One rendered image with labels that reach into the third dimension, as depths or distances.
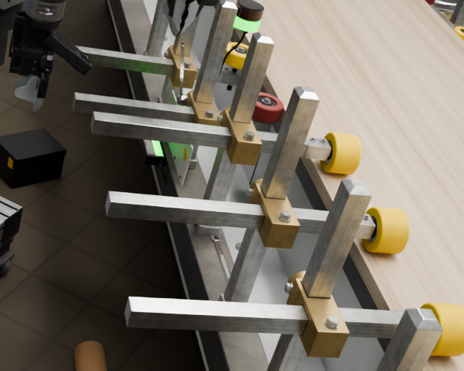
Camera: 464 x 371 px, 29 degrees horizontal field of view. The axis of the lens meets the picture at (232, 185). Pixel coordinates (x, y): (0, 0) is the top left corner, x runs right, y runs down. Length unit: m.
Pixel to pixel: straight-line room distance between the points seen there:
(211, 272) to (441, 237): 0.44
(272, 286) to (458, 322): 0.60
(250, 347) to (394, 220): 0.34
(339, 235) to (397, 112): 0.93
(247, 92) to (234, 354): 0.48
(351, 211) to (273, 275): 0.72
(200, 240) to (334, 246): 0.60
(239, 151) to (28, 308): 1.15
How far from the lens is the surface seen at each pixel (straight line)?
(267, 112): 1.94
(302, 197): 1.91
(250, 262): 1.59
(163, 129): 1.64
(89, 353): 2.42
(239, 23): 1.89
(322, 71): 2.23
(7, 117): 3.49
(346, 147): 1.75
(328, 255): 1.28
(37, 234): 2.91
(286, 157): 1.47
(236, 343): 1.62
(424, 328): 1.06
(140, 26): 2.70
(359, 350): 1.65
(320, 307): 1.31
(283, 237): 1.47
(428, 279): 1.60
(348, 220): 1.25
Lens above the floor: 1.75
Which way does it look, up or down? 31 degrees down
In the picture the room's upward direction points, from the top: 18 degrees clockwise
